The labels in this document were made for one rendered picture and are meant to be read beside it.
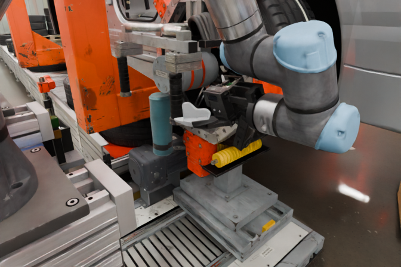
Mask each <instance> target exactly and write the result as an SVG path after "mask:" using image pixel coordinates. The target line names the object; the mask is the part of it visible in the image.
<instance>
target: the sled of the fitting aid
mask: <svg viewBox="0 0 401 267"><path fill-rule="evenodd" d="M172 194H173V201H174V202H176V203H177V204H178V205H179V206H180V207H181V208H182V209H183V210H184V211H185V212H186V213H188V214H189V215H190V216H191V217H192V218H193V219H194V220H195V221H196V222H197V223H198V224H199V225H201V226H202V227H203V228H204V229H205V230H206V231H208V232H209V233H210V234H211V235H212V236H213V237H214V238H215V239H216V240H217V241H218V242H219V243H221V244H222V245H223V246H224V247H225V248H226V249H227V250H228V251H229V252H230V253H231V254H232V255H234V256H235V257H236V258H237V259H238V260H239V261H241V262H244V261H245V260H246V259H247V258H249V257H250V256H251V255H252V254H253V253H255V252H256V251H257V250H258V249H259V248H260V247H261V246H263V245H264V244H265V243H266V242H268V240H270V239H271V238H272V237H274V236H275V235H276V234H277V233H278V232H279V231H280V230H282V229H283V228H284V227H286V226H287V224H289V223H290V222H291V221H292V214H293V208H291V207H289V206H287V205H286V204H284V203H283V202H281V201H279V200H277V202H276V203H275V204H274V205H272V206H270V207H269V208H268V209H266V210H265V211H263V213H261V214H259V215H258V216H257V217H256V218H254V219H253V220H251V221H250V222H248V223H247V224H246V225H244V226H243V227H241V228H240V229H239V230H237V231H236V232H234V230H232V229H231V228H230V227H228V226H227V225H226V224H225V223H224V222H222V221H221V220H220V219H219V218H217V217H216V216H215V215H214V214H212V213H211V212H210V211H209V210H208V209H206V208H205V207H204V206H203V205H201V204H200V203H199V202H198V201H197V200H195V199H194V198H193V197H192V196H191V195H189V194H188V193H187V192H185V190H183V189H182V188H181V187H180V186H177V187H175V188H173V189H172Z"/></svg>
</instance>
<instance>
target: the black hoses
mask: <svg viewBox="0 0 401 267"><path fill-rule="evenodd" d="M187 24H188V27H189V30H190V31H191V34H192V35H191V39H192V41H197V42H199V47H200V48H214V47H219V46H220V45H221V43H222V40H221V38H220V36H219V34H218V31H217V29H216V27H215V24H214V22H213V20H212V18H211V15H210V13H208V12H204V13H201V14H199V15H198V14H196V15H193V16H191V17H189V19H188V21H187Z"/></svg>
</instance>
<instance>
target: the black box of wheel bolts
mask: <svg viewBox="0 0 401 267"><path fill-rule="evenodd" d="M58 120H59V124H60V126H59V128H60V129H61V134H62V138H61V141H62V144H63V149H64V152H65V153H66V152H69V151H72V150H74V146H73V141H72V136H71V132H70V127H69V126H68V125H67V124H65V123H64V121H62V120H61V119H60V118H58ZM43 144H44V147H45V149H46V150H47V151H48V152H49V154H50V155H51V157H54V156H55V151H54V146H53V141H52V140H47V141H43Z"/></svg>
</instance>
